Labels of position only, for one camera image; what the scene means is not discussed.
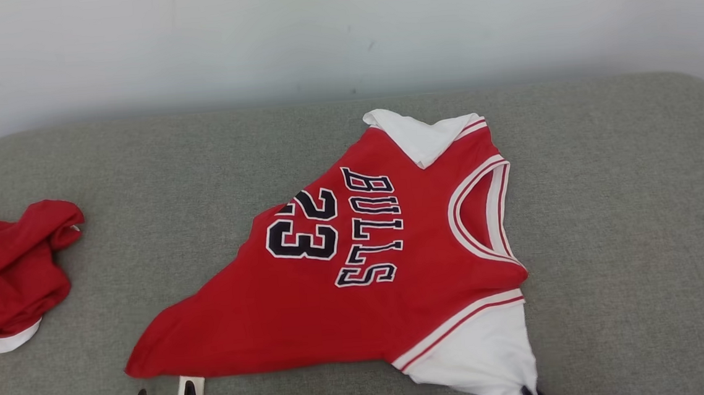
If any grey fabric sofa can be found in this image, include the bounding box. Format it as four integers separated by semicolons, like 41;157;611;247
0;69;704;395

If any red Bulls 23 jersey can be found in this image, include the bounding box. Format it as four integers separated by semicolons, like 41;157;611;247
108;99;541;395

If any red shorts white waistband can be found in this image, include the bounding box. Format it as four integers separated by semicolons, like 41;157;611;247
0;197;95;371

